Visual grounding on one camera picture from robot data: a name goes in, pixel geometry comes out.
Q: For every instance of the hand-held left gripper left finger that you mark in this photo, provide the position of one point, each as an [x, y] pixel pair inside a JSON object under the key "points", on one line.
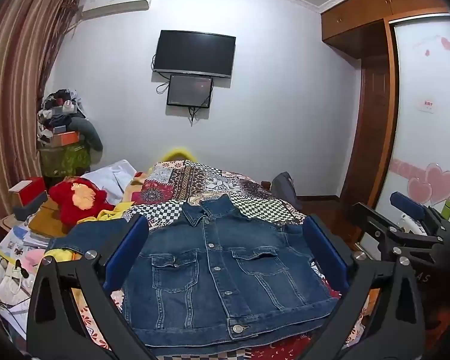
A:
{"points": [[125, 255]]}

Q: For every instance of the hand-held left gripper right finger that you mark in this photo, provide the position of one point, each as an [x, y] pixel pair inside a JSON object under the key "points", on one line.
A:
{"points": [[324, 255]]}

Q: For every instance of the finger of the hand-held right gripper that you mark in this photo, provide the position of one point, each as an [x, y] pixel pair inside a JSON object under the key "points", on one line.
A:
{"points": [[407, 203], [386, 238]]}

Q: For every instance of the blue denim jacket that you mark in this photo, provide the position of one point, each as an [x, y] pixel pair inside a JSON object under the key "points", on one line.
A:
{"points": [[217, 270]]}

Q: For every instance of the white stickered storage box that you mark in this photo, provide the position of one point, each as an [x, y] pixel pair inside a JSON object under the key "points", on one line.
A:
{"points": [[410, 225]]}

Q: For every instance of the green bottle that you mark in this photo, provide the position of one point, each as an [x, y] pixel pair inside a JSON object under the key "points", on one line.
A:
{"points": [[449, 210]]}

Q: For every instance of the white heart-print sliding door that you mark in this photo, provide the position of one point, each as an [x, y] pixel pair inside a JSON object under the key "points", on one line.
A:
{"points": [[420, 138]]}

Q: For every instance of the red plush toy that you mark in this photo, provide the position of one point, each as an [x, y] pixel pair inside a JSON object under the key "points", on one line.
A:
{"points": [[78, 198]]}

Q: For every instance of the floral fleece blanket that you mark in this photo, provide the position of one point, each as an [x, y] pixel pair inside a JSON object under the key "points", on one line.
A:
{"points": [[93, 322]]}

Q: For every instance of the white pillow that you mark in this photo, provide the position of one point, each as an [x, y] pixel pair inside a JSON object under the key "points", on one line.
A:
{"points": [[108, 176]]}

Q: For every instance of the mustard yellow cloth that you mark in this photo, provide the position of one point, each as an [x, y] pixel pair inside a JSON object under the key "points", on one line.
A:
{"points": [[45, 221]]}

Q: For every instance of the patchwork printed bedspread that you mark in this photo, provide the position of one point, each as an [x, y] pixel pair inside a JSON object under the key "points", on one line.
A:
{"points": [[195, 183]]}

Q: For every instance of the red and white door sticker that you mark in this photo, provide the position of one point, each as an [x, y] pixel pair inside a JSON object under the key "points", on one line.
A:
{"points": [[428, 104]]}

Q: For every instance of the stack of printed papers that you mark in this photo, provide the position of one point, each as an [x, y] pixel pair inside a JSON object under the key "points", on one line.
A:
{"points": [[18, 243]]}

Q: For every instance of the green patterned cloth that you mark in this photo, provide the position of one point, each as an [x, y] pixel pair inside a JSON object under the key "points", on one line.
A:
{"points": [[63, 159]]}

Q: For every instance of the red box with white lid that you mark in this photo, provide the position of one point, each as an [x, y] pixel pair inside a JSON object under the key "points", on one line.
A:
{"points": [[28, 191]]}

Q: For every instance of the orange box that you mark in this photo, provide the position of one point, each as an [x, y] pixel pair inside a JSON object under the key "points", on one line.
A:
{"points": [[63, 137]]}

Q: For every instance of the pile of household clutter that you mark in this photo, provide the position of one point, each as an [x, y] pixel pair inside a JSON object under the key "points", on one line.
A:
{"points": [[58, 107]]}

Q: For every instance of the wooden wardrobe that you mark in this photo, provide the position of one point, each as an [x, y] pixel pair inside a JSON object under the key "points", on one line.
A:
{"points": [[360, 26]]}

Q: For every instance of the striped brown curtain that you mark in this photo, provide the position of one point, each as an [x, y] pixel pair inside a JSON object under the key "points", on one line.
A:
{"points": [[15, 82]]}

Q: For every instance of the white air conditioner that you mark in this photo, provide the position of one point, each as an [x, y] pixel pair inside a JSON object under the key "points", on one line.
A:
{"points": [[116, 2]]}

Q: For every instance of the wooden bed post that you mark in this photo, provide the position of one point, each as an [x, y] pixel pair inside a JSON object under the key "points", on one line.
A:
{"points": [[264, 184]]}

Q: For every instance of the small black wall monitor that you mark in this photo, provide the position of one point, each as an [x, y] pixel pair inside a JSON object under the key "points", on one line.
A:
{"points": [[189, 90]]}

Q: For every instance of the black wall television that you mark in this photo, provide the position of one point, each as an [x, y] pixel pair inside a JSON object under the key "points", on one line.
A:
{"points": [[195, 50]]}

